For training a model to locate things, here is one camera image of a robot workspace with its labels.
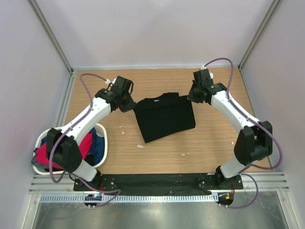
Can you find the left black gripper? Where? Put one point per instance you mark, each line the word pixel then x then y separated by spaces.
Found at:
pixel 130 105

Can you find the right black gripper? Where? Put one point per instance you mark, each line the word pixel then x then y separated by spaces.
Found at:
pixel 191 97

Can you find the black t shirt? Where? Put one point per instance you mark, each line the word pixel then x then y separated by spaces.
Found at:
pixel 164 115

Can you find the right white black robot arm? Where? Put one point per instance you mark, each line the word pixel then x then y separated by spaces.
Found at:
pixel 253 142

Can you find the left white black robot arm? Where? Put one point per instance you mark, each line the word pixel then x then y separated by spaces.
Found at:
pixel 62 145

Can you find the blue t shirt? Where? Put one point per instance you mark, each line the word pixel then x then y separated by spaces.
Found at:
pixel 96 153

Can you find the pink t shirt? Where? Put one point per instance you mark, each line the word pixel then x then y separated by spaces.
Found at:
pixel 40 152

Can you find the grey t shirt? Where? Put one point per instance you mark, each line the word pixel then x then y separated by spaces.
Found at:
pixel 34 162

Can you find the white perforated laundry basket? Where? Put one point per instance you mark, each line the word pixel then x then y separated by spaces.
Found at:
pixel 101 132

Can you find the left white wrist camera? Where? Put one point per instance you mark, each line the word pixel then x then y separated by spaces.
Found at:
pixel 110 81

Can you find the left aluminium frame post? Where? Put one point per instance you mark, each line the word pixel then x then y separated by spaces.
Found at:
pixel 46 27

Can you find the aluminium frame post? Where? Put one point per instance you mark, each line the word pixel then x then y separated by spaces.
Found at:
pixel 46 27
pixel 275 4

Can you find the slotted grey cable duct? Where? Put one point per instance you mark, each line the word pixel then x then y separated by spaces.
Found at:
pixel 96 198

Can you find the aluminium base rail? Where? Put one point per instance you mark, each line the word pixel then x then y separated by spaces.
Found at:
pixel 267 181

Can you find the right aluminium frame post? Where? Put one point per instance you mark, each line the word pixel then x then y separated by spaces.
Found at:
pixel 275 4

